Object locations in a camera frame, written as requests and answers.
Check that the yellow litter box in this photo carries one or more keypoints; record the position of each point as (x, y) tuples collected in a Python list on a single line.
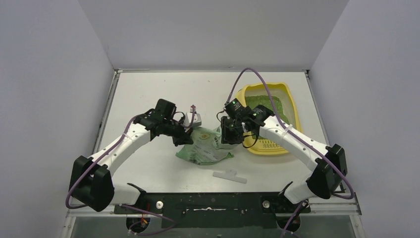
[(262, 146)]

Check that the green cat litter bag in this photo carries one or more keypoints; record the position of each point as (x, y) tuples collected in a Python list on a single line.
[(207, 148)]

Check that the green litter in box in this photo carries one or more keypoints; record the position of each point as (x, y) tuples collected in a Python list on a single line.
[(253, 101)]

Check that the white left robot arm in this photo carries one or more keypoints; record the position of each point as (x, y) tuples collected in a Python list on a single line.
[(91, 182)]

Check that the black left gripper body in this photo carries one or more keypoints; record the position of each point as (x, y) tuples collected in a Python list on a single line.
[(178, 134)]

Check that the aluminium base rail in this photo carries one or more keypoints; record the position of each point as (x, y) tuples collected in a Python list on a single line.
[(334, 219)]

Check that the white bag sealing clip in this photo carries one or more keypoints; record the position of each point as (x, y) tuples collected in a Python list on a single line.
[(230, 175)]

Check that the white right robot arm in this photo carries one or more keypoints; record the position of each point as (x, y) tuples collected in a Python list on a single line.
[(327, 164)]

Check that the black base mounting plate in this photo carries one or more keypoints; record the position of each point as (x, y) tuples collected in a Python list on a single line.
[(267, 210)]

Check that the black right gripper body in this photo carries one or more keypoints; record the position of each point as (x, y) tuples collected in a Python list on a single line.
[(231, 128)]

